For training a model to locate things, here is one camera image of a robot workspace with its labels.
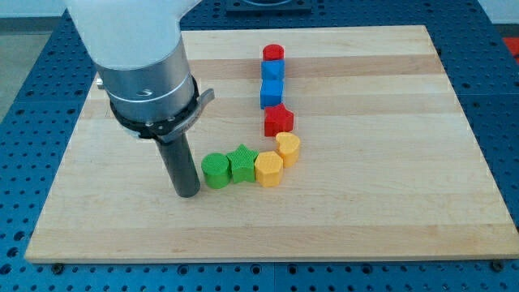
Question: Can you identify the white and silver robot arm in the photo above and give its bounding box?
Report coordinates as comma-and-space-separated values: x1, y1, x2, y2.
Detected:
65, 0, 200, 123

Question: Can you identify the yellow hexagon block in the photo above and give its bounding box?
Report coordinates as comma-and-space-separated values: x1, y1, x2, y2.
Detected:
255, 151, 284, 187

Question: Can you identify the green star block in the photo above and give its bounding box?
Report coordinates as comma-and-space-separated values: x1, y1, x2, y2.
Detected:
226, 144, 259, 183

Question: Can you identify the yellow heart block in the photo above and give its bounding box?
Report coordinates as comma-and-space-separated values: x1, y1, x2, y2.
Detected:
275, 132, 301, 168

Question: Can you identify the red star block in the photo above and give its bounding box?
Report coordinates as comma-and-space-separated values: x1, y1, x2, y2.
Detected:
264, 103, 294, 137

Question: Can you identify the green cylinder block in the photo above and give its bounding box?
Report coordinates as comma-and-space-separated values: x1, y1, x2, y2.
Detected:
201, 152, 231, 189

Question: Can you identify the blue cube block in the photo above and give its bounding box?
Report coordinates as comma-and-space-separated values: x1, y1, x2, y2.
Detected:
260, 79, 284, 109

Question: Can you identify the blue pentagon block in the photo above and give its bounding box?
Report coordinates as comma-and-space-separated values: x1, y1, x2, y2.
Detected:
261, 59, 285, 81

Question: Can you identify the dark grey cylindrical pointer tool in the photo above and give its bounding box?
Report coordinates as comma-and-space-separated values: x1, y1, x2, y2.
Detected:
156, 134, 200, 198

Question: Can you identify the red cylinder block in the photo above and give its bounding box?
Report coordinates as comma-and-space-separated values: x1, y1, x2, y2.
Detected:
262, 44, 285, 61

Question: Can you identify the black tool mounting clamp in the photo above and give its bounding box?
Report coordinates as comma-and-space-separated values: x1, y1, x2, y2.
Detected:
110, 78, 215, 144

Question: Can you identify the light wooden board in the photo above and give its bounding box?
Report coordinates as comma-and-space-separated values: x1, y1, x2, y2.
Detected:
25, 25, 518, 264

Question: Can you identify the red object at right edge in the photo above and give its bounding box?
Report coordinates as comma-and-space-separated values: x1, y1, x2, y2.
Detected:
503, 36, 519, 62

